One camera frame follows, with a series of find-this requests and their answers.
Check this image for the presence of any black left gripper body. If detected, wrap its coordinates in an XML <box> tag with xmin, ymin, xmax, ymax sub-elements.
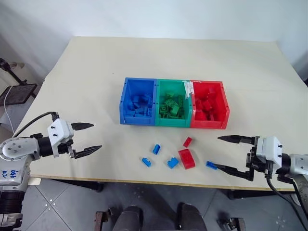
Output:
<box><xmin>57</xmin><ymin>138</ymin><xmax>77</xmax><ymax>159</ymax></box>

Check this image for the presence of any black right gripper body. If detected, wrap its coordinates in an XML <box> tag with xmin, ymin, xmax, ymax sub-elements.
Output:
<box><xmin>245</xmin><ymin>136</ymin><xmax>274</xmax><ymax>179</ymax></box>

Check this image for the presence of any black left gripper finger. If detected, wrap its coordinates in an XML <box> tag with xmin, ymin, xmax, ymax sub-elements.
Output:
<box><xmin>71</xmin><ymin>122</ymin><xmax>95</xmax><ymax>131</ymax></box>
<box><xmin>73</xmin><ymin>145</ymin><xmax>103</xmax><ymax>160</ymax></box>

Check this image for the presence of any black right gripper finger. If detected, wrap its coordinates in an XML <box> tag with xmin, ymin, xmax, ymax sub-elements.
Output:
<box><xmin>217</xmin><ymin>135</ymin><xmax>256</xmax><ymax>146</ymax></box>
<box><xmin>213</xmin><ymin>163</ymin><xmax>255</xmax><ymax>182</ymax></box>

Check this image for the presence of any red plastic bin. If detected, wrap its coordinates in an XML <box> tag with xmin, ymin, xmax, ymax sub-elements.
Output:
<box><xmin>190</xmin><ymin>80</ymin><xmax>231</xmax><ymax>130</ymax></box>

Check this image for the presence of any large red building brick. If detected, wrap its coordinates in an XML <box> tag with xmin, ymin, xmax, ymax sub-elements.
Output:
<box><xmin>178</xmin><ymin>148</ymin><xmax>196</xmax><ymax>170</ymax></box>

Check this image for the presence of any small red building brick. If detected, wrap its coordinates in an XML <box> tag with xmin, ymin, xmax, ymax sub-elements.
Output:
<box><xmin>182</xmin><ymin>136</ymin><xmax>194</xmax><ymax>148</ymax></box>

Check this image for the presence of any blue plastic bin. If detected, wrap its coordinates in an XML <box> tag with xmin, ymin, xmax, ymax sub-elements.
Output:
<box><xmin>119</xmin><ymin>77</ymin><xmax>158</xmax><ymax>126</ymax></box>

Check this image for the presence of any dark rounded shape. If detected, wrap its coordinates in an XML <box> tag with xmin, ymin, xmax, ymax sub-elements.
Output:
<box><xmin>177</xmin><ymin>202</ymin><xmax>209</xmax><ymax>231</ymax></box>
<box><xmin>112</xmin><ymin>205</ymin><xmax>144</xmax><ymax>231</ymax></box>

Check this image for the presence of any white paper label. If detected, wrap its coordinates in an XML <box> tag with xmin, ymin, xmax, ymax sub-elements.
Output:
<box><xmin>183</xmin><ymin>81</ymin><xmax>194</xmax><ymax>100</ymax></box>

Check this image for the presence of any black tablet on stand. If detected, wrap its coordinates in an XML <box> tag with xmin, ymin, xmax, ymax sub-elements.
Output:
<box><xmin>0</xmin><ymin>83</ymin><xmax>38</xmax><ymax>106</ymax></box>

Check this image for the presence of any green plastic bin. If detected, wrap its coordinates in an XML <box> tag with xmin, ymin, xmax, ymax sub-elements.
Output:
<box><xmin>154</xmin><ymin>79</ymin><xmax>193</xmax><ymax>128</ymax></box>

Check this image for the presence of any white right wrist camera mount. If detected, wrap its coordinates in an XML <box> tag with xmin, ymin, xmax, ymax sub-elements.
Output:
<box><xmin>255</xmin><ymin>136</ymin><xmax>283</xmax><ymax>169</ymax></box>

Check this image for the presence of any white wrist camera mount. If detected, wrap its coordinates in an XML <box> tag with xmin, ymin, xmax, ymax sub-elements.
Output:
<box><xmin>255</xmin><ymin>136</ymin><xmax>283</xmax><ymax>169</ymax></box>
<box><xmin>47</xmin><ymin>119</ymin><xmax>74</xmax><ymax>158</ymax></box>

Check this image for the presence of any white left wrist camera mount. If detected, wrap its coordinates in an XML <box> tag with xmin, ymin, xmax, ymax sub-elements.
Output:
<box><xmin>47</xmin><ymin>119</ymin><xmax>74</xmax><ymax>158</ymax></box>

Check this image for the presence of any black table frame beam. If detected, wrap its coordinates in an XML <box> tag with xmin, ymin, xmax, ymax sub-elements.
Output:
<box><xmin>30</xmin><ymin>178</ymin><xmax>105</xmax><ymax>193</ymax></box>

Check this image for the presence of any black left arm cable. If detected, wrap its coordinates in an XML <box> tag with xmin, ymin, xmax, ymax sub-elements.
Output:
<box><xmin>14</xmin><ymin>111</ymin><xmax>60</xmax><ymax>139</ymax></box>

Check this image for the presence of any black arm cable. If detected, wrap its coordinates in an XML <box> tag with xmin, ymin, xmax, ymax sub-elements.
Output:
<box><xmin>14</xmin><ymin>111</ymin><xmax>60</xmax><ymax>139</ymax></box>
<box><xmin>264</xmin><ymin>168</ymin><xmax>308</xmax><ymax>217</ymax></box>

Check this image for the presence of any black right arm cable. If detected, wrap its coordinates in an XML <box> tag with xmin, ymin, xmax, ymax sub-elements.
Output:
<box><xmin>264</xmin><ymin>168</ymin><xmax>308</xmax><ymax>217</ymax></box>

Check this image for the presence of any white cable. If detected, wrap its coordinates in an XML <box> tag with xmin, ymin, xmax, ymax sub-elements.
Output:
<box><xmin>3</xmin><ymin>86</ymin><xmax>15</xmax><ymax>132</ymax></box>

